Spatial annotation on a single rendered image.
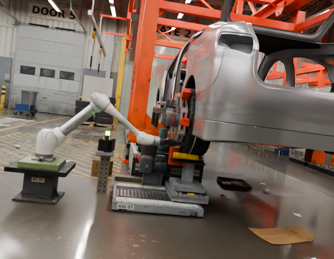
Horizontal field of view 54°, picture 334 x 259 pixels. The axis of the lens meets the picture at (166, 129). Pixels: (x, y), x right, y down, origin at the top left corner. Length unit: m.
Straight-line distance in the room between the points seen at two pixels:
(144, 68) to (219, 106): 1.51
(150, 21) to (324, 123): 2.15
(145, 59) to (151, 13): 0.51
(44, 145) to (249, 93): 1.82
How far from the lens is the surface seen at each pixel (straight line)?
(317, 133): 2.61
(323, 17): 5.87
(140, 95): 3.69
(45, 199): 3.15
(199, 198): 3.22
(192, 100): 3.07
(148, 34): 3.77
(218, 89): 2.42
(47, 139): 3.11
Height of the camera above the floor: 0.95
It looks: 4 degrees down
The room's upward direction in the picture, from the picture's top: 7 degrees clockwise
